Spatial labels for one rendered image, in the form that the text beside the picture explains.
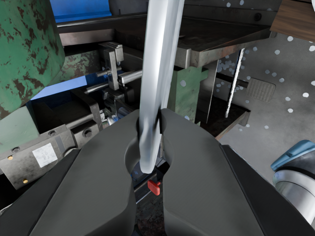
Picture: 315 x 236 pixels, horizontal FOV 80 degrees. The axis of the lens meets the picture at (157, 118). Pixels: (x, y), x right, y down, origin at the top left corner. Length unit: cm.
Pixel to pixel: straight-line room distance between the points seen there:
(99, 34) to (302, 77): 98
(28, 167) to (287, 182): 68
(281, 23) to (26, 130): 81
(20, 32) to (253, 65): 109
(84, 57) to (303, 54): 99
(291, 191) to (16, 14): 57
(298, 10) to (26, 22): 70
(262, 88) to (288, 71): 18
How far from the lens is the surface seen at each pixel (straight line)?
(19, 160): 67
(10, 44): 31
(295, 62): 116
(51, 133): 60
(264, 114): 129
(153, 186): 90
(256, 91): 107
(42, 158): 69
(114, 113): 80
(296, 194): 52
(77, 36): 94
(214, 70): 96
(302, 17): 78
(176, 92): 67
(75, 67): 89
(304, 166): 55
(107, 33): 96
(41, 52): 36
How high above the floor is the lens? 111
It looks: 35 degrees down
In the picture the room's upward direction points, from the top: 120 degrees counter-clockwise
